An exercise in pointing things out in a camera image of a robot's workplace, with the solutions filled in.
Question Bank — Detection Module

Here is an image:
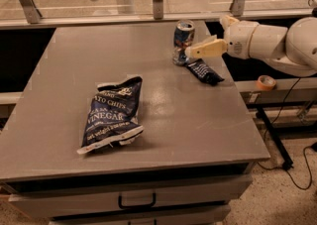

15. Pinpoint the blue vinegar chips bag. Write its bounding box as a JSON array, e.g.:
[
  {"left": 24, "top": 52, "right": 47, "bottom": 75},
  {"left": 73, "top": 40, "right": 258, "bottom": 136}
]
[{"left": 77, "top": 76, "right": 144, "bottom": 155}]

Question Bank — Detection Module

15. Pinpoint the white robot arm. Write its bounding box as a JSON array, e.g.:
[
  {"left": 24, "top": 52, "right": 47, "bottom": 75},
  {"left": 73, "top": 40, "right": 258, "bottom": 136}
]
[{"left": 185, "top": 16, "right": 317, "bottom": 77}]

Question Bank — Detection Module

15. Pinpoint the black table leg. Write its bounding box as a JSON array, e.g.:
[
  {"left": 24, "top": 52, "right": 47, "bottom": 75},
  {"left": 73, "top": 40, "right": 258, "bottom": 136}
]
[{"left": 257, "top": 106, "right": 293, "bottom": 171}]

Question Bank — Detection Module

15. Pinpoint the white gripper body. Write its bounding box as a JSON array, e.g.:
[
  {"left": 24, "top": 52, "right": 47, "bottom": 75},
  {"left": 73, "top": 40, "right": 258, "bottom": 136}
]
[{"left": 224, "top": 21, "right": 260, "bottom": 59}]

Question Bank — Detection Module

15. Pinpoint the grey drawer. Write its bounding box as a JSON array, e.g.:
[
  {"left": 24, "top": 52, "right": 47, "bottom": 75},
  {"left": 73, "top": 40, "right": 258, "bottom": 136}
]
[
  {"left": 49, "top": 205, "right": 231, "bottom": 225},
  {"left": 9, "top": 174, "right": 252, "bottom": 218}
]

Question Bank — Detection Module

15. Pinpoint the upper grey drawer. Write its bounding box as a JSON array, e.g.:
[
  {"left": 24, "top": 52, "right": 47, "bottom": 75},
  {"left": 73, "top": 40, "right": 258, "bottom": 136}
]
[{"left": 9, "top": 174, "right": 252, "bottom": 218}]

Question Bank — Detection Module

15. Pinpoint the lower grey drawer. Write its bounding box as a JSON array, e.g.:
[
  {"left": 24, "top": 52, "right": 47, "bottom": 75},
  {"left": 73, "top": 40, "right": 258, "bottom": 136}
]
[{"left": 49, "top": 205, "right": 231, "bottom": 225}]

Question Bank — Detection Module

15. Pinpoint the Red Bull can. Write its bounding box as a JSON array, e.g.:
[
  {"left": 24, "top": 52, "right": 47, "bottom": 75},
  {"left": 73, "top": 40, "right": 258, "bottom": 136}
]
[{"left": 172, "top": 19, "right": 195, "bottom": 65}]

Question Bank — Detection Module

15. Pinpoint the black drawer handle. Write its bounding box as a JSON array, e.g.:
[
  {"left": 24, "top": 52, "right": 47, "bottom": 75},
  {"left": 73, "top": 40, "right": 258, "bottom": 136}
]
[{"left": 118, "top": 193, "right": 157, "bottom": 210}]

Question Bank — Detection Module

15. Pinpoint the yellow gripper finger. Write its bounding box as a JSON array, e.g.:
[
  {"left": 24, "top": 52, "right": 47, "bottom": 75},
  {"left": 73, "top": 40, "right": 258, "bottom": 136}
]
[
  {"left": 219, "top": 15, "right": 239, "bottom": 31},
  {"left": 185, "top": 39, "right": 228, "bottom": 58}
]

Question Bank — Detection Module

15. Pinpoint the blue rxbar blueberry wrapper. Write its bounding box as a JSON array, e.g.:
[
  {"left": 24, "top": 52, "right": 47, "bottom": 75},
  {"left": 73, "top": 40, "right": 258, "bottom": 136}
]
[{"left": 186, "top": 58, "right": 223, "bottom": 86}]

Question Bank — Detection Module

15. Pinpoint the black floor cable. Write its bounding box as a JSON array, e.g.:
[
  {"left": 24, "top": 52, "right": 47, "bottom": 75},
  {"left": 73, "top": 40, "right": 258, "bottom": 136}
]
[{"left": 257, "top": 76, "right": 317, "bottom": 191}]

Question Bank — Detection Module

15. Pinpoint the orange tape roll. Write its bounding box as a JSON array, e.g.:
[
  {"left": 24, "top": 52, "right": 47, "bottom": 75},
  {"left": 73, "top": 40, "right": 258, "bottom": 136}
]
[{"left": 257, "top": 75, "right": 276, "bottom": 91}]

